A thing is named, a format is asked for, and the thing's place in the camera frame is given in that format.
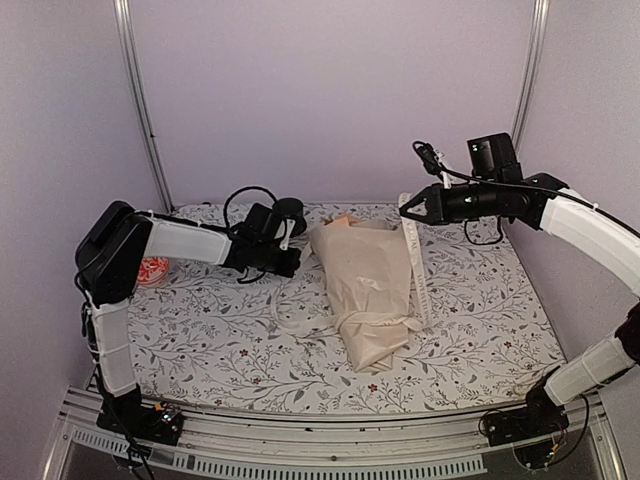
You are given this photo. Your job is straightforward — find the floral tablecloth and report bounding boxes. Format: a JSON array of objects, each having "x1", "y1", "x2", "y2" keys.
[{"x1": 128, "y1": 219, "x2": 564, "y2": 415}]

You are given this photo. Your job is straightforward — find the red white patterned bowl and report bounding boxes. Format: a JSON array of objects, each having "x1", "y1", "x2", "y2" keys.
[{"x1": 137, "y1": 257, "x2": 170, "y2": 286}]

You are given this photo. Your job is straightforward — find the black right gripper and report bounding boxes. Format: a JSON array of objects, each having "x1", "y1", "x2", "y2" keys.
[{"x1": 397, "y1": 179, "x2": 500, "y2": 228}]

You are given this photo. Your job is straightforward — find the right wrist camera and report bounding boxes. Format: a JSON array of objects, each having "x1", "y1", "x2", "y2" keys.
[{"x1": 467, "y1": 132, "x2": 523, "y2": 184}]

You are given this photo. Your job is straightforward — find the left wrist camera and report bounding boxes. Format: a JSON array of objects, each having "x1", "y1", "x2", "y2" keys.
[{"x1": 244, "y1": 203, "x2": 295, "y2": 251}]

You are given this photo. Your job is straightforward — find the front aluminium rail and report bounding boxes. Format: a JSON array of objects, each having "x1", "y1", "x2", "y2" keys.
[{"x1": 43, "y1": 388, "x2": 631, "y2": 479}]

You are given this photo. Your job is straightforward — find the white purple flower bunch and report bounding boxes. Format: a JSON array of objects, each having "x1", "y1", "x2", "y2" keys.
[{"x1": 325, "y1": 213, "x2": 359, "y2": 227}]

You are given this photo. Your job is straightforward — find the aluminium frame post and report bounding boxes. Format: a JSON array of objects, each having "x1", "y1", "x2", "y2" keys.
[
  {"x1": 113, "y1": 0, "x2": 175, "y2": 212},
  {"x1": 512, "y1": 0, "x2": 550, "y2": 151}
]

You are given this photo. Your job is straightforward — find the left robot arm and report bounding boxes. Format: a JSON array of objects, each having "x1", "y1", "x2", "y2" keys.
[{"x1": 74, "y1": 198, "x2": 307, "y2": 434}]

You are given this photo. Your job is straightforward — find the peach wrapping paper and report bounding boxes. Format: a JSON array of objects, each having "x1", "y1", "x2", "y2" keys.
[{"x1": 309, "y1": 219, "x2": 422, "y2": 373}]

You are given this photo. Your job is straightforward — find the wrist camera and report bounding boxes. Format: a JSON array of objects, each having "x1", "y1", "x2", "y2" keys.
[
  {"x1": 244, "y1": 203, "x2": 295, "y2": 251},
  {"x1": 467, "y1": 132, "x2": 523, "y2": 184}
]

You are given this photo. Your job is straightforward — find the dark grey mug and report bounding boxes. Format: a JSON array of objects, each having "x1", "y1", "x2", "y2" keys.
[{"x1": 273, "y1": 197, "x2": 307, "y2": 238}]

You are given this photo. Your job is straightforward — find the left aluminium frame post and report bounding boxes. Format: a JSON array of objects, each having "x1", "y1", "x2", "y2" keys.
[{"x1": 113, "y1": 0, "x2": 175, "y2": 212}]

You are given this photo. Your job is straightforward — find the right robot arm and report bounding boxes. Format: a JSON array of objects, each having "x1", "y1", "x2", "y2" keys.
[{"x1": 400, "y1": 174, "x2": 639, "y2": 436}]

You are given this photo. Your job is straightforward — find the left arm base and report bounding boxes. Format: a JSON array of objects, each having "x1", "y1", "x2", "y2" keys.
[{"x1": 96, "y1": 386, "x2": 184, "y2": 446}]

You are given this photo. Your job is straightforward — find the cream ribbon bow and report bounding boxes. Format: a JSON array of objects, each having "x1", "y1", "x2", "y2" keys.
[{"x1": 269, "y1": 192, "x2": 434, "y2": 342}]

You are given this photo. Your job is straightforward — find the right aluminium frame post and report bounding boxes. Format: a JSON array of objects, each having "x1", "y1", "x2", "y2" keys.
[{"x1": 512, "y1": 0, "x2": 550, "y2": 151}]

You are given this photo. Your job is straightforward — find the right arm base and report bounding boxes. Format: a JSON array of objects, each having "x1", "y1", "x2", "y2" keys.
[{"x1": 478, "y1": 385, "x2": 569, "y2": 470}]

